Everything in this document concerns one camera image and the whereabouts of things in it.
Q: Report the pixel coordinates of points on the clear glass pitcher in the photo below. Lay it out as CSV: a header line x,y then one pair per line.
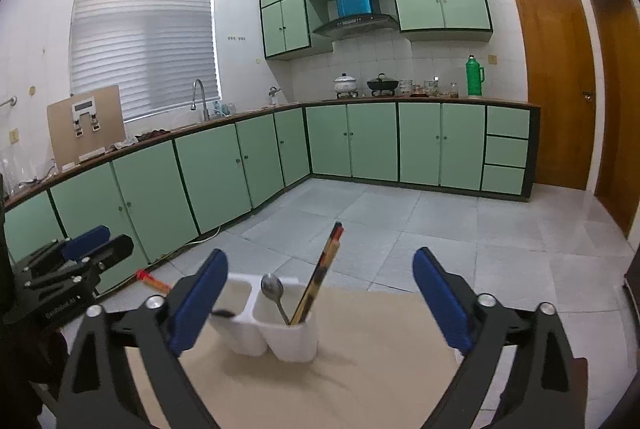
x,y
12,169

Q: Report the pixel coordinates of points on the green lower kitchen cabinets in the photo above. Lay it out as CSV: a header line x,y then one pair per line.
x,y
375,144

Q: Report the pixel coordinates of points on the bundle of wooden chopsticks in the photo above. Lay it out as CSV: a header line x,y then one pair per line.
x,y
324,264

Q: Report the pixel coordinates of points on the metal wall rail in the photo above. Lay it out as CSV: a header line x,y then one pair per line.
x,y
10,101

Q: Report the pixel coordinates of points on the white cooking pot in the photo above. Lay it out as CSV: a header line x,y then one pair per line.
x,y
345,84

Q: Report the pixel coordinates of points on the metal kettle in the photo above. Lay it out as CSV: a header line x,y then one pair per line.
x,y
274,96

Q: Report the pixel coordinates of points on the metal kitchen faucet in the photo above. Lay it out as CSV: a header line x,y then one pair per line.
x,y
200,84

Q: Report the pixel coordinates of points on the black wok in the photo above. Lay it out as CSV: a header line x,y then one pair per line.
x,y
382,84

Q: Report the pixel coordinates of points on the black range hood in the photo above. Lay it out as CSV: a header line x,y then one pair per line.
x,y
355,25

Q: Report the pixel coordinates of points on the glass jar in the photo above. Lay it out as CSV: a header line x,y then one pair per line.
x,y
406,87
431,87
453,90

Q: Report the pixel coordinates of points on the white two-compartment utensil holder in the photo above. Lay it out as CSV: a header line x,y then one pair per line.
x,y
290,339

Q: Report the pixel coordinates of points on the blue box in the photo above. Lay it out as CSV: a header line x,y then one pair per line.
x,y
354,0

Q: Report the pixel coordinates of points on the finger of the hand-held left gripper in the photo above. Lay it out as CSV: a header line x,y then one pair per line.
x,y
115,249
87,241

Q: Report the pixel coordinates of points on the brown wooden door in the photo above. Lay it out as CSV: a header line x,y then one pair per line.
x,y
617,109
550,84

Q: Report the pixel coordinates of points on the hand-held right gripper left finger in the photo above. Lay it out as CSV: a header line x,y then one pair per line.
x,y
200,304

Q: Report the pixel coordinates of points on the black chopstick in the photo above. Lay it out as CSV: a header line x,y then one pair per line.
x,y
314,276

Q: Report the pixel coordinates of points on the green thermos jug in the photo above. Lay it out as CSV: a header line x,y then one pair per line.
x,y
474,76

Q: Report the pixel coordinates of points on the metal spoon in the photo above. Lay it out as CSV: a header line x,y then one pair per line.
x,y
272,286

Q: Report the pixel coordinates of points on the white clip bracket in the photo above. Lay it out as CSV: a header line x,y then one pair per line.
x,y
82,106

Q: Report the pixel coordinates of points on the white window blind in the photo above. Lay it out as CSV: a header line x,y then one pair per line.
x,y
145,44

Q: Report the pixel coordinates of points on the brown wooden board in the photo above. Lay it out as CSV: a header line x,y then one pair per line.
x,y
110,124

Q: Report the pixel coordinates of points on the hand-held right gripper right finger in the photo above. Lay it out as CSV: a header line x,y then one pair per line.
x,y
445,304

